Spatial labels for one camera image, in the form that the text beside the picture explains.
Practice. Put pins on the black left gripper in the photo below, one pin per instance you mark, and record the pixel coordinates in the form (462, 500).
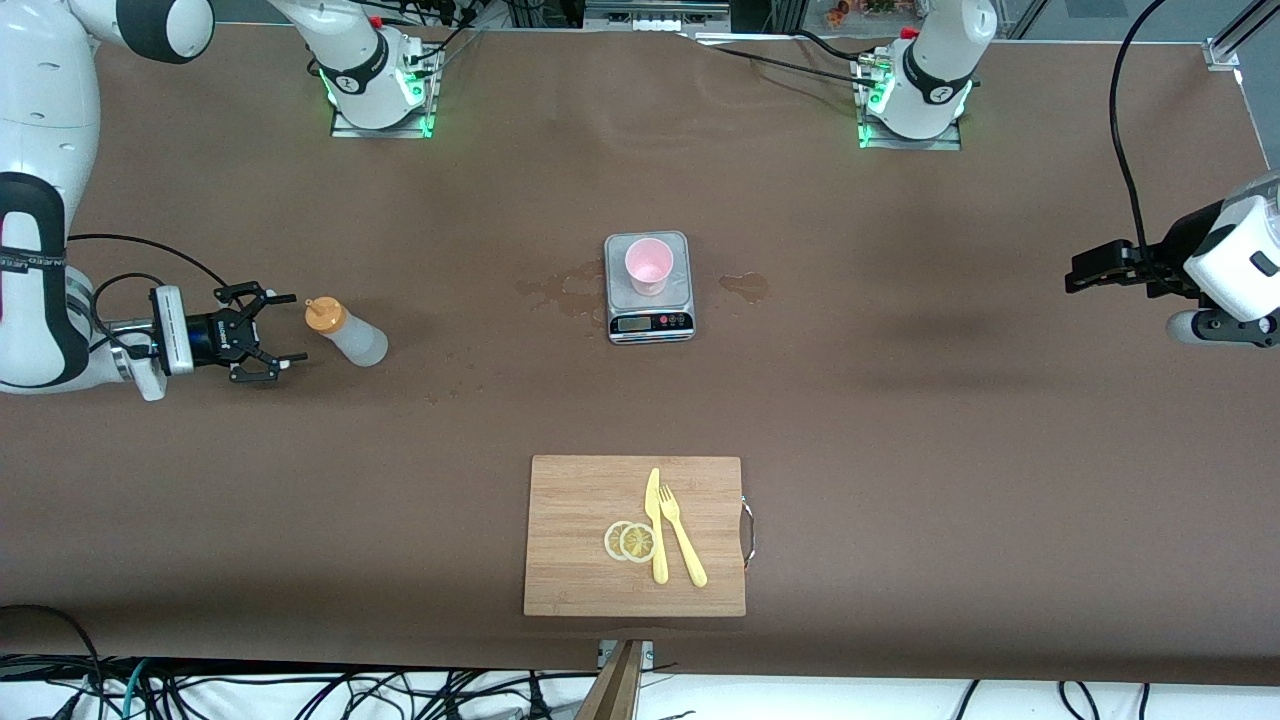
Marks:
(1150, 262)

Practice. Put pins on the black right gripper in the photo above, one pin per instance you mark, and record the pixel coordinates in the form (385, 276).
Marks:
(208, 333)

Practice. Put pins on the translucent sauce bottle orange cap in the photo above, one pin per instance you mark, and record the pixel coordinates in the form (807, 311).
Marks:
(350, 335)

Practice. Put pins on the pink plastic cup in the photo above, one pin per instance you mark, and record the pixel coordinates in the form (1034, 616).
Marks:
(650, 265)

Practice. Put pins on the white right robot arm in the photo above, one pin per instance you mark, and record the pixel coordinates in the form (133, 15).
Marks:
(40, 120)

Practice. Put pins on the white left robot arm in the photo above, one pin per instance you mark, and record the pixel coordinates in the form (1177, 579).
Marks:
(935, 70)

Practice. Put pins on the small brown liquid puddle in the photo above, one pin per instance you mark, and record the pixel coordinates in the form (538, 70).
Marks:
(746, 287)

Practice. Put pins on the bamboo cutting board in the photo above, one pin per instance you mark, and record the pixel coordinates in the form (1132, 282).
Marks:
(580, 540)

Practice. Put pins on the silver digital kitchen scale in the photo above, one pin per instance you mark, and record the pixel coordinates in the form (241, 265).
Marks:
(648, 322)

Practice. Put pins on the lemon slice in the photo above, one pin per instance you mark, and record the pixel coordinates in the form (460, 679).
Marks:
(638, 542)

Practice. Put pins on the yellow plastic knife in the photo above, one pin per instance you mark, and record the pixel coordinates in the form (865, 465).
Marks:
(658, 550)

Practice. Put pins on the yellow plastic fork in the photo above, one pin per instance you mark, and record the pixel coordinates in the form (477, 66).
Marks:
(685, 550)

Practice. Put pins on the white power strip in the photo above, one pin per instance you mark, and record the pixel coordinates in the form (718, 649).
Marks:
(655, 15)

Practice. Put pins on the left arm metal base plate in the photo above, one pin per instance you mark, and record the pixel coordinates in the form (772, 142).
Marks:
(940, 143)

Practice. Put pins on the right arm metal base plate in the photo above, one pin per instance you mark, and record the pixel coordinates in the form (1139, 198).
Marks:
(345, 128)

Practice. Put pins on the wooden post with bracket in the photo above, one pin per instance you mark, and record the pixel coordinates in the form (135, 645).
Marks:
(615, 690)

